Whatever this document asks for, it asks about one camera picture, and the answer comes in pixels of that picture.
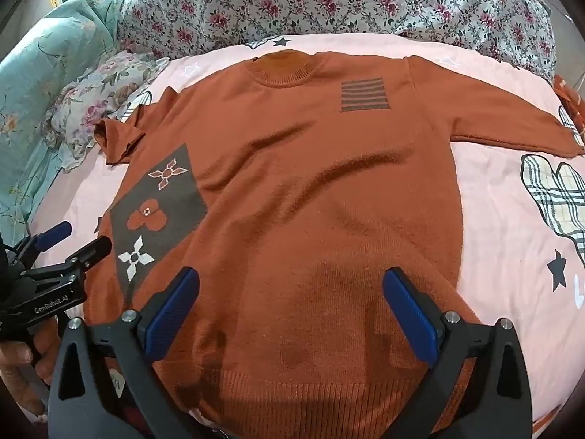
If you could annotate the red floral quilt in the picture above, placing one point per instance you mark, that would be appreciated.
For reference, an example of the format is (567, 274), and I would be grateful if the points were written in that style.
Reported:
(320, 0)

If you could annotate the teal floral bedcover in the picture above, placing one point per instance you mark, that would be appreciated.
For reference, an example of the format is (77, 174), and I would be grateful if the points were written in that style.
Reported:
(41, 77)

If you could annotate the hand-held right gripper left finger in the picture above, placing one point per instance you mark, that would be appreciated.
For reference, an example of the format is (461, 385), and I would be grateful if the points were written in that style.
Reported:
(173, 311)

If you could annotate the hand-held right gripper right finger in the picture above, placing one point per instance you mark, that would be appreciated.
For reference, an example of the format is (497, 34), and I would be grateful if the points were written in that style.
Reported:
(409, 315)

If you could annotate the floral ruffled pillow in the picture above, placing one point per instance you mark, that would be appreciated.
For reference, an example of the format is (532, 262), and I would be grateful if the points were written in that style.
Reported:
(91, 100)

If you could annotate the orange knit sweater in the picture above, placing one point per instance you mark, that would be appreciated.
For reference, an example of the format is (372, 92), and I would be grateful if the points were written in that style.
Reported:
(297, 169)

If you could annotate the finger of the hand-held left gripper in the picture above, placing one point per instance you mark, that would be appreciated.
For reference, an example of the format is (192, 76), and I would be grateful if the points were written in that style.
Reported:
(91, 251)
(52, 235)

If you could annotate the pink bedsheet with plaid hearts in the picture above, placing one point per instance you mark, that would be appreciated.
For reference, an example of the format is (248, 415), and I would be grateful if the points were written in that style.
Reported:
(502, 238)

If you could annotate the orange patterned cloth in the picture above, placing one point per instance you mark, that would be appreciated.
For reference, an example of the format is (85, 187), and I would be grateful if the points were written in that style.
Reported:
(569, 93)

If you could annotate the person's left hand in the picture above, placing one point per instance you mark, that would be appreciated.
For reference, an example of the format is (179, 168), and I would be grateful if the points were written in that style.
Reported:
(16, 375)

